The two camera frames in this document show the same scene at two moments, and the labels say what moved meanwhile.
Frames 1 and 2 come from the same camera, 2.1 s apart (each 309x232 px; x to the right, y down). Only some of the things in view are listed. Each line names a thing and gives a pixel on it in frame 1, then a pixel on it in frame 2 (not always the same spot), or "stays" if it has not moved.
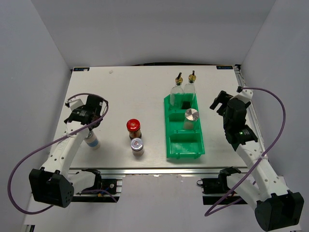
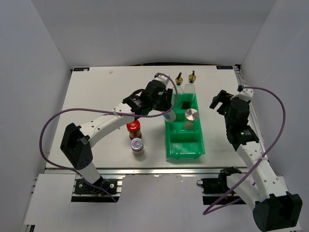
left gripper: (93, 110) → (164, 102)
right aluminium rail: (241, 82) stays
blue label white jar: (92, 141) → (170, 116)
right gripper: (222, 97) stays
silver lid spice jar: (191, 115) stays
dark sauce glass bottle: (189, 94) stays
